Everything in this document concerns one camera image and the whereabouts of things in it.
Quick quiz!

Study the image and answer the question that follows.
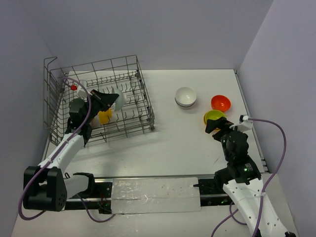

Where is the pink speckled bowl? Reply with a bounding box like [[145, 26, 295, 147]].
[[90, 118, 95, 126]]

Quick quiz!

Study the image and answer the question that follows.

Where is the white patterned bowl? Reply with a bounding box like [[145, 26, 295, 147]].
[[175, 87, 197, 108]]

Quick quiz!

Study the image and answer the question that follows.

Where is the light blue ribbed bowl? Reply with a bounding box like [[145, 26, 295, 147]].
[[112, 88, 126, 111]]

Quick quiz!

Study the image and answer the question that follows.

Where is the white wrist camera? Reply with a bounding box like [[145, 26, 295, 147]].
[[230, 115, 253, 132], [70, 80, 91, 98]]

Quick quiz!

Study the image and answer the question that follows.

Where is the yellow-orange bowl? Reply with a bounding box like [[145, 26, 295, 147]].
[[98, 108, 112, 125]]

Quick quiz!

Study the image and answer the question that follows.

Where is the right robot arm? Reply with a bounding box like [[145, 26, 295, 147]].
[[205, 115, 295, 237]]

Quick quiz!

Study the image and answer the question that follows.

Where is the black mounting rail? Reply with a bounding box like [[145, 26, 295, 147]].
[[65, 177, 231, 214]]

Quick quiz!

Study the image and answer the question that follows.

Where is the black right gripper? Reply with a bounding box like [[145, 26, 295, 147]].
[[205, 116, 237, 160]]

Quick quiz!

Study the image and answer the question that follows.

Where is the grey wire dish rack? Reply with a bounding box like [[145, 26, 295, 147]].
[[43, 55, 155, 145]]

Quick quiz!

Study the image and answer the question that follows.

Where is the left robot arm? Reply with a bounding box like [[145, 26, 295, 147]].
[[19, 90, 119, 213]]

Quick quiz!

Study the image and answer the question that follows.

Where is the lime green bowl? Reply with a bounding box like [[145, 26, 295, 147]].
[[208, 110, 226, 120]]

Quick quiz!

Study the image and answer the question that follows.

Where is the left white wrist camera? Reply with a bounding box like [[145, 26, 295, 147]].
[[70, 80, 91, 98]]

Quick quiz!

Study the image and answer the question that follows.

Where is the red-orange bowl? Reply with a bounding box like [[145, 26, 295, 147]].
[[210, 95, 231, 112]]

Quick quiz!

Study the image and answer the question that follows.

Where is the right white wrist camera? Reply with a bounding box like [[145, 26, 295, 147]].
[[230, 115, 253, 132]]

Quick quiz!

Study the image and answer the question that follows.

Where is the silver taped cover plate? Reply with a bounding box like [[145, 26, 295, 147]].
[[111, 177, 201, 214]]

